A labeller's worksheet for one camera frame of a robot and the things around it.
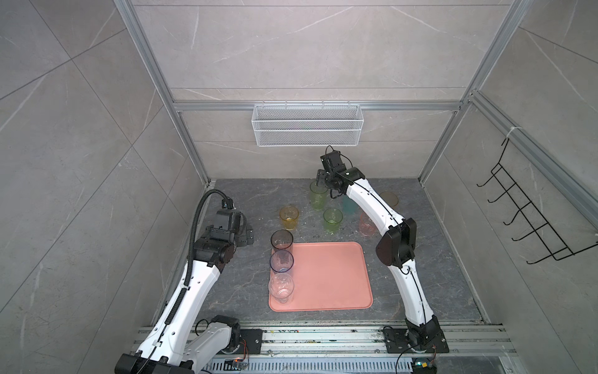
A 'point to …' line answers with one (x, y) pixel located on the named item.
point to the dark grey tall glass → (281, 239)
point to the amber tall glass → (390, 198)
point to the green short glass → (332, 218)
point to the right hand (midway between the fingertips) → (323, 177)
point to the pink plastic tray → (328, 275)
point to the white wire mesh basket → (307, 125)
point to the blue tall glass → (281, 261)
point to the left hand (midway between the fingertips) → (232, 224)
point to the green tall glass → (318, 194)
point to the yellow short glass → (289, 216)
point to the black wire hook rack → (553, 243)
